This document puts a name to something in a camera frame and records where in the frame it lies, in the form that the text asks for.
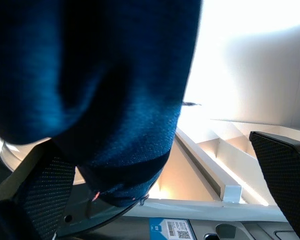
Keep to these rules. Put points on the navy blue cloth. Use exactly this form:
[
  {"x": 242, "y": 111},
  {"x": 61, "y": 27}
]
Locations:
[{"x": 90, "y": 75}]

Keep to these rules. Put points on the blue barcode sticker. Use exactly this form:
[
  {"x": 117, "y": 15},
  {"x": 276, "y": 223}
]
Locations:
[{"x": 160, "y": 228}]

